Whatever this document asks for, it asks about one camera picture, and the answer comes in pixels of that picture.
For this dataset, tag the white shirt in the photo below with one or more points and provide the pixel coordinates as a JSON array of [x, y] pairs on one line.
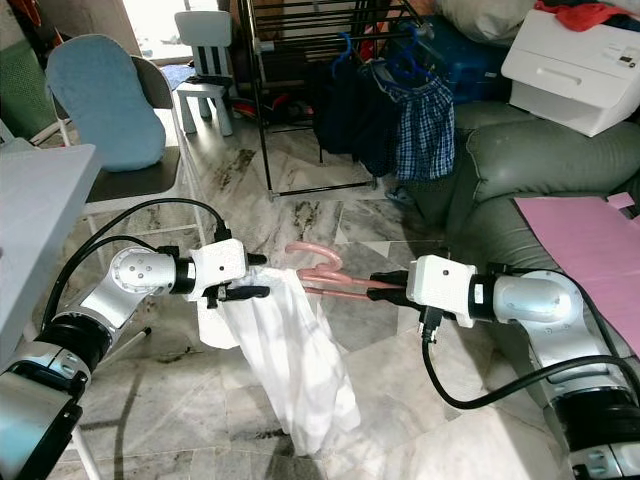
[[280, 360]]

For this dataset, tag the pink clothes hanger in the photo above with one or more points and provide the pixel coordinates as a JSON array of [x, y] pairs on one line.
[[318, 249]]

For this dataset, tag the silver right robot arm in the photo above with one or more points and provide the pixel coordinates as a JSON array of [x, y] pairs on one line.
[[530, 300]]

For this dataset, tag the white chair with dark seat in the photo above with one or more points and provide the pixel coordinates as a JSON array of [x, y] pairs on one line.
[[135, 188]]

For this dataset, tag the blue plaid shirt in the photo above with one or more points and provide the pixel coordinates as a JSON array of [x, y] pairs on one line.
[[425, 135]]

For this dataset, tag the navy garment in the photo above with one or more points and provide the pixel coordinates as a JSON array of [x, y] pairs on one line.
[[350, 120]]

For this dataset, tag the green leather sofa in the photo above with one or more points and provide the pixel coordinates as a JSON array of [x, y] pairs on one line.
[[520, 160]]

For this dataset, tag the pink mat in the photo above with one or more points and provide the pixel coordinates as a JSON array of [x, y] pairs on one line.
[[585, 250]]

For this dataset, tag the large pale grey folding table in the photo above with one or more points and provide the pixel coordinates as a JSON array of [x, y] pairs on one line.
[[40, 220]]

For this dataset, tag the black clothes rack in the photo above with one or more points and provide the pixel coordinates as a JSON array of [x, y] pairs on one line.
[[261, 100]]

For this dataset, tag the light blue cushion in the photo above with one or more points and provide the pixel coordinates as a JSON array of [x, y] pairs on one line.
[[105, 100]]

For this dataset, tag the blue bag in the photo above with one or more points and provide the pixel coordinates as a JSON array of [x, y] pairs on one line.
[[470, 60]]

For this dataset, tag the white child chair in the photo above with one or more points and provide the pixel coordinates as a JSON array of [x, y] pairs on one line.
[[203, 30]]

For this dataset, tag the white drawer box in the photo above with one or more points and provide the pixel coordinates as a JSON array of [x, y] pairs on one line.
[[575, 70]]

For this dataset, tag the beige cushion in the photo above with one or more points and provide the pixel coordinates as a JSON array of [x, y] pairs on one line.
[[490, 18]]

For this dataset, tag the green cushion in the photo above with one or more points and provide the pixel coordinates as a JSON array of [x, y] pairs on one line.
[[22, 90]]

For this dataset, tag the red cloth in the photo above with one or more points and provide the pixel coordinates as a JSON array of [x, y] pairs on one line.
[[585, 14]]

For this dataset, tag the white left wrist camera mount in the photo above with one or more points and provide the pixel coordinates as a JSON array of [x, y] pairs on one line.
[[218, 265]]

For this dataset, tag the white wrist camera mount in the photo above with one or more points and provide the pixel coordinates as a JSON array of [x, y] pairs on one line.
[[218, 265], [440, 285]]

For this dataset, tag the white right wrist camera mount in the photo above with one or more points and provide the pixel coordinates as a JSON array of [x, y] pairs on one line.
[[440, 285]]

